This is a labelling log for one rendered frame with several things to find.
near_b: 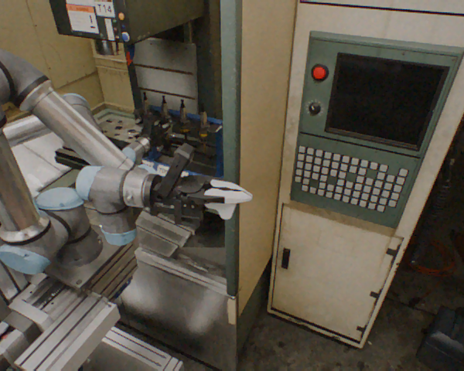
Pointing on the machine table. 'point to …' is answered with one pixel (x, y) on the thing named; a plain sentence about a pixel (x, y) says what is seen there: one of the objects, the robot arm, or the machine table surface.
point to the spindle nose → (109, 48)
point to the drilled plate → (122, 131)
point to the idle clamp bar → (180, 142)
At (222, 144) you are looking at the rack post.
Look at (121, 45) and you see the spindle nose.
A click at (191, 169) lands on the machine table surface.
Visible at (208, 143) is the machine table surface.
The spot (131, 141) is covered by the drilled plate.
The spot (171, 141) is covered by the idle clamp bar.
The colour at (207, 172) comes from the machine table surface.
